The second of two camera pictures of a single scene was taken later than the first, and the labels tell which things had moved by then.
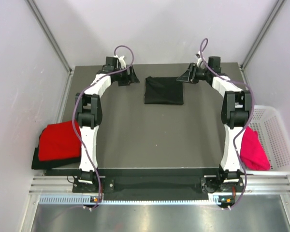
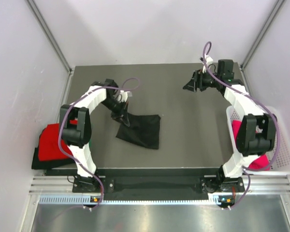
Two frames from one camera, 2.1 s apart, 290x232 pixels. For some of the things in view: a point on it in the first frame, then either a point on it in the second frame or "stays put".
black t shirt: x=163 y=90 -> x=143 y=130
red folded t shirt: x=59 y=141 stays put
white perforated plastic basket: x=275 y=140 stays put
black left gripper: x=132 y=78 -> x=122 y=113
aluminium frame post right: x=251 y=53 stays put
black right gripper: x=185 y=77 -> x=196 y=82
